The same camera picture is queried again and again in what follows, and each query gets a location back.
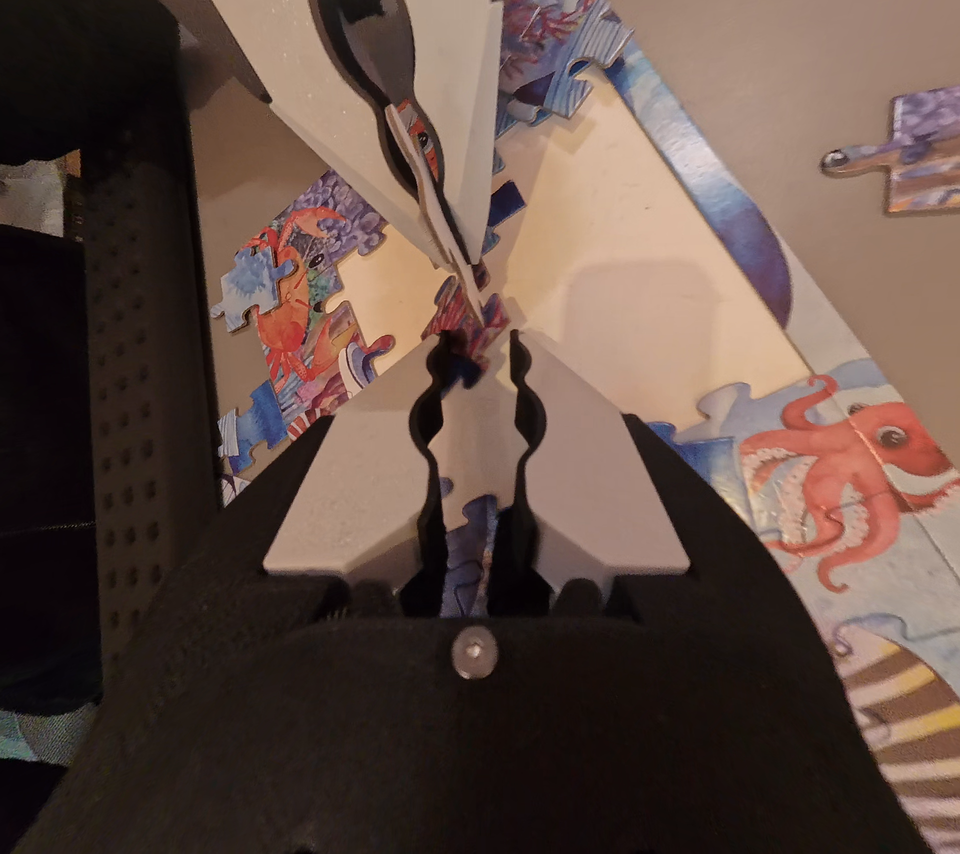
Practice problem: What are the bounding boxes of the black perforated chair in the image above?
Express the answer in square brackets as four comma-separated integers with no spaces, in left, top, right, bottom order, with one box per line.
[75,29,226,683]

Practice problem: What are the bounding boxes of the red coral puzzle piece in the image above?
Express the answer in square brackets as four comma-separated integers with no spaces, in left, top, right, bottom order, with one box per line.
[420,272,513,390]

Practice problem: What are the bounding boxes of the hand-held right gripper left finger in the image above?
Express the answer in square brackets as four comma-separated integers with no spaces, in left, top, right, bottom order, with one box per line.
[262,330,457,600]

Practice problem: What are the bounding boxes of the sea animal jigsaw puzzle tray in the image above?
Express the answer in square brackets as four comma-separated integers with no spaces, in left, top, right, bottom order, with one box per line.
[217,0,960,854]

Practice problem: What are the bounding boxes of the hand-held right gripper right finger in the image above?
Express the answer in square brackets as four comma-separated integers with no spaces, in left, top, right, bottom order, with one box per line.
[507,330,691,604]

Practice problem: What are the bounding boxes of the blue puzzle piece striped end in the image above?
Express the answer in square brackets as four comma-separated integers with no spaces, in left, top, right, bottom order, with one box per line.
[217,381,290,476]

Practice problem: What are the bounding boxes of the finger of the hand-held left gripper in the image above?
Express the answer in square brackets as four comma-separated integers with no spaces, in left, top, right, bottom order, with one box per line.
[339,0,507,268]
[144,0,453,268]

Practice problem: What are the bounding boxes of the purple coral puzzle piece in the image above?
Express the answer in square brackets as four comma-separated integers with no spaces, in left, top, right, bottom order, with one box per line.
[819,85,960,216]

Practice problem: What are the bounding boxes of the pale blue white puzzle piece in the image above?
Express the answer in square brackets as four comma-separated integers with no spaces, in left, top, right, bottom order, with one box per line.
[210,245,297,334]

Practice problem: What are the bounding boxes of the dark blue puzzle piece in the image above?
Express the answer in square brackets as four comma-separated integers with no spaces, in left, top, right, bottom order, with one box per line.
[646,419,751,518]

